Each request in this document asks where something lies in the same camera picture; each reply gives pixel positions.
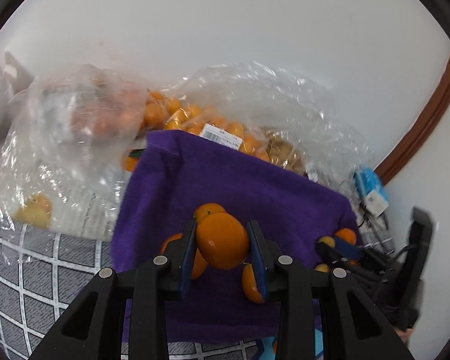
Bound orange mandarin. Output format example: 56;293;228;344
241;263;264;304
160;232;209;280

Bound right hand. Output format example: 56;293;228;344
394;328;415;345

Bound yellow loquat upper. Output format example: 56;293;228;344
317;236;336;248

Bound yellow loquat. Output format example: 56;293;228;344
314;263;331;273
317;236;336;248

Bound yellow loquat lower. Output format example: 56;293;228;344
314;263;331;273

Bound medium orange on towel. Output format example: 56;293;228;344
335;228;357;245

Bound blue star patch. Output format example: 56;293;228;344
247;328;323;360

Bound white blue tissue pack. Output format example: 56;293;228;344
353;166;389;218

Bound grey checked bed cover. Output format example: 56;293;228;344
0;209;271;360

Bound small orange on towel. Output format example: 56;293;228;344
193;202;226;223

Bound purple towel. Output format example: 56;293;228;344
111;130;357;343

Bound clear plastic fruit bag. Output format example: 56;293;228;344
139;62;373;197

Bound clear plastic bag left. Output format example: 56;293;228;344
0;64;148;242

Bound barcode label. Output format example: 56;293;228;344
199;124;243;150

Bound white paper bag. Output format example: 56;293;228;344
0;51;34;141

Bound black cables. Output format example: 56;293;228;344
356;209;417;255

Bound brown wooden door frame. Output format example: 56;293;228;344
375;57;450;185

